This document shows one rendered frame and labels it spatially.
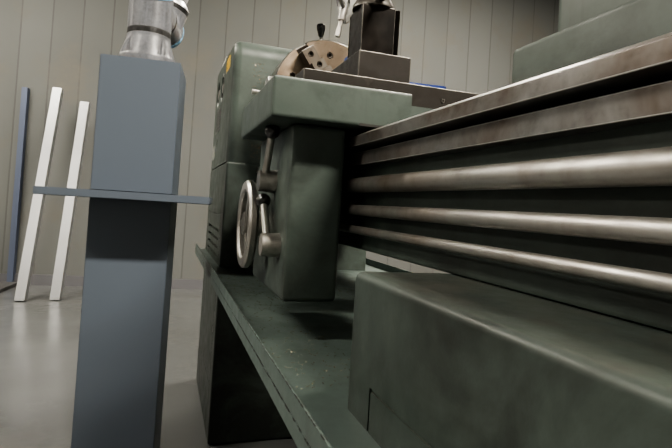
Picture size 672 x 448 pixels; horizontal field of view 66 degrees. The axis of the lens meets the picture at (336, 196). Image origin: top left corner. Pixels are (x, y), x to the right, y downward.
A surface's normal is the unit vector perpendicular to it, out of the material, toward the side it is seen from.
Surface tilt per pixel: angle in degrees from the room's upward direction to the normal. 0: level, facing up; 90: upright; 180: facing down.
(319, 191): 90
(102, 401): 90
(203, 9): 90
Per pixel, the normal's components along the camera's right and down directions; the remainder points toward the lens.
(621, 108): -0.95, -0.07
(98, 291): 0.22, -0.01
